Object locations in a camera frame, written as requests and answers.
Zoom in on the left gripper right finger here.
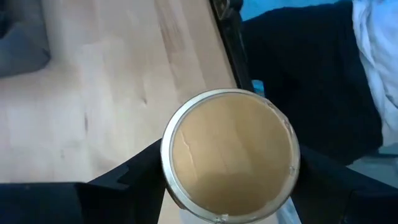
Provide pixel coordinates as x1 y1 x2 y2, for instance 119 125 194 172
291 145 398 224

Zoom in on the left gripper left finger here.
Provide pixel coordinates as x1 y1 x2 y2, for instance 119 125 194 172
74 138 167 224

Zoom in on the tan-lid spice jar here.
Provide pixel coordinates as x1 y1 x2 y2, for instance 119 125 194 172
160 88 302 224

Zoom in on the dark blue fabric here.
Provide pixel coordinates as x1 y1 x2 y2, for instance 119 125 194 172
241 0 398 166

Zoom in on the dark translucent plastic bin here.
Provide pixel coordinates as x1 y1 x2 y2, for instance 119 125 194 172
0 0 52 78

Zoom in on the black metal table frame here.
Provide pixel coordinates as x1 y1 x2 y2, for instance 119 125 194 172
208 0 256 93

